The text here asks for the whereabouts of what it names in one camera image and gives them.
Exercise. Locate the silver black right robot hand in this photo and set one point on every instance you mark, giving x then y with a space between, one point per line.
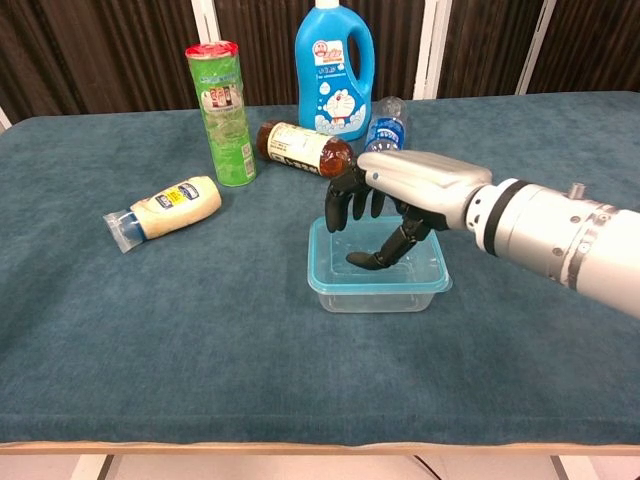
425 180

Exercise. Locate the blue container lid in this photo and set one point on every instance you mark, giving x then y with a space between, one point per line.
320 270

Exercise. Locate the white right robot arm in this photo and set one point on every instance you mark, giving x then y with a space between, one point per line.
550 230

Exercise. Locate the clear plastic container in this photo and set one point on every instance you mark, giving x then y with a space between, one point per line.
375 303

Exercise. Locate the green chips can red lid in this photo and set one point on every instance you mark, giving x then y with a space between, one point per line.
225 125

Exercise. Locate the clear water bottle blue label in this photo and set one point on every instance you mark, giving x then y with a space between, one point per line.
386 132

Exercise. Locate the brown tea bottle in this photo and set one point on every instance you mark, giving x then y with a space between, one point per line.
300 147

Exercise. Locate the blue cartoon detergent bottle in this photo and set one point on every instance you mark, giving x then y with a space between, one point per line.
325 75

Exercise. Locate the dark slatted partition panel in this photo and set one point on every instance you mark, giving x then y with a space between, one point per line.
100 55
595 45
480 45
260 50

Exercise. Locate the cream mayonnaise squeeze bottle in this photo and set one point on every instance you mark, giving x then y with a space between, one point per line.
175 205

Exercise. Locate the teal table cloth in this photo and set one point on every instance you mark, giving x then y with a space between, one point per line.
200 340

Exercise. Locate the white table leg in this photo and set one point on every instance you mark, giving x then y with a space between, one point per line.
92 467
575 467

